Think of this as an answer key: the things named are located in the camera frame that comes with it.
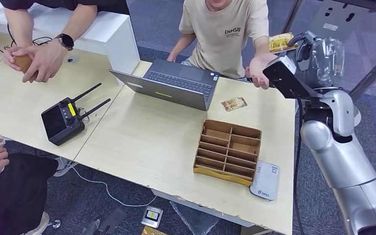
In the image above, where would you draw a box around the person's right hand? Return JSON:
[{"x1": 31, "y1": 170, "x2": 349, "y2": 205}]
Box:
[{"x1": 3, "y1": 45, "x2": 30, "y2": 71}]

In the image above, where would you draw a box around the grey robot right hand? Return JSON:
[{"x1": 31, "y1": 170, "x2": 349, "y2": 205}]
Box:
[{"x1": 286, "y1": 30, "x2": 345, "y2": 90}]

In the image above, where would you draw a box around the person's left hand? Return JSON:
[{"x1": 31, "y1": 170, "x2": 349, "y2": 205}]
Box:
[
  {"x1": 12, "y1": 40, "x2": 67, "y2": 83},
  {"x1": 244, "y1": 52, "x2": 278, "y2": 90}
]

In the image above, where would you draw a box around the small brown wooden piece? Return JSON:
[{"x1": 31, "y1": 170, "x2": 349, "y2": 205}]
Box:
[{"x1": 13, "y1": 54, "x2": 34, "y2": 74}]

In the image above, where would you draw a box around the stack of patterned cards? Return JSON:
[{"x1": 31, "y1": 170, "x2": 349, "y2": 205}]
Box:
[{"x1": 221, "y1": 96, "x2": 248, "y2": 113}]

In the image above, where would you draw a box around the person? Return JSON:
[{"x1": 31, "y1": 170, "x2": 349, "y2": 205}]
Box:
[
  {"x1": 0, "y1": 0, "x2": 130, "y2": 83},
  {"x1": 166, "y1": 0, "x2": 278, "y2": 90},
  {"x1": 0, "y1": 133, "x2": 59, "y2": 235}
]

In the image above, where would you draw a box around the wooden card organizer box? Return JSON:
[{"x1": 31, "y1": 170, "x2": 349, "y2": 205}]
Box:
[{"x1": 192, "y1": 119, "x2": 262, "y2": 187}]

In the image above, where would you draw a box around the white card reader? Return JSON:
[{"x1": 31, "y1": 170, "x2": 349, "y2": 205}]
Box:
[{"x1": 249, "y1": 160, "x2": 281, "y2": 202}]

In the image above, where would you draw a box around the black wristwatch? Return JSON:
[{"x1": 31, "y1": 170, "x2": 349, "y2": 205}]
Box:
[{"x1": 55, "y1": 33, "x2": 75, "y2": 51}]

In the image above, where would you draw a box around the chrome stanchion with silver base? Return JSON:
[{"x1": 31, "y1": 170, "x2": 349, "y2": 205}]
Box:
[{"x1": 348, "y1": 44, "x2": 376, "y2": 101}]

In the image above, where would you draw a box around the grey metal board with holes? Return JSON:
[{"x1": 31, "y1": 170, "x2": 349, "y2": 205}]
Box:
[{"x1": 300, "y1": 0, "x2": 376, "y2": 94}]

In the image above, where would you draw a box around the chrome stanchion with black base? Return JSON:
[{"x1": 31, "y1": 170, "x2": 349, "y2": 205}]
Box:
[{"x1": 280, "y1": 0, "x2": 305, "y2": 35}]

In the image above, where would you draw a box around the black remote controller with antennas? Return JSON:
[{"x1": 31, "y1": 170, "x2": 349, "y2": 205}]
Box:
[{"x1": 41, "y1": 82, "x2": 112, "y2": 146}]

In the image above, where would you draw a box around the white shoe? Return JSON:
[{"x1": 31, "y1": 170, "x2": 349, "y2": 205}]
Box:
[{"x1": 53, "y1": 157, "x2": 78, "y2": 178}]

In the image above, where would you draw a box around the white cabinet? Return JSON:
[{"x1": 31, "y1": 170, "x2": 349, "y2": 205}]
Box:
[{"x1": 0, "y1": 0, "x2": 141, "y2": 86}]

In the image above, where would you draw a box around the grey laptop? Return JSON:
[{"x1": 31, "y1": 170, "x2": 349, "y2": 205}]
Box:
[{"x1": 109, "y1": 59, "x2": 220, "y2": 112}]

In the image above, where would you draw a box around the white desk beam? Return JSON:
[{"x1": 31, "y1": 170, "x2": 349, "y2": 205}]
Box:
[{"x1": 151, "y1": 188, "x2": 255, "y2": 228}]

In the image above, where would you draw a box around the plastic wrapped desk foot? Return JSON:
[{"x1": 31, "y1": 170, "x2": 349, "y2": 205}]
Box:
[{"x1": 170, "y1": 201, "x2": 221, "y2": 235}]

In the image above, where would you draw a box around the metal floor socket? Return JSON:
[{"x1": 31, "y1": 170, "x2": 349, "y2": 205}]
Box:
[{"x1": 141, "y1": 206, "x2": 164, "y2": 229}]

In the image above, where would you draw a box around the yellow patterned object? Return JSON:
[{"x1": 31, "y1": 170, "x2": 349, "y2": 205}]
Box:
[{"x1": 141, "y1": 226, "x2": 167, "y2": 235}]

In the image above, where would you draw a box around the black cable tangle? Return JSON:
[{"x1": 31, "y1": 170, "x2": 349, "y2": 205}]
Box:
[{"x1": 0, "y1": 12, "x2": 53, "y2": 54}]

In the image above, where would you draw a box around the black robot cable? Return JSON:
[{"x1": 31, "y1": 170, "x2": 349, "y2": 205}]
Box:
[{"x1": 292, "y1": 97, "x2": 306, "y2": 235}]

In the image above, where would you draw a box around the white cable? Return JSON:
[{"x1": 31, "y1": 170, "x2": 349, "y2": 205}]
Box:
[{"x1": 60, "y1": 157, "x2": 158, "y2": 208}]

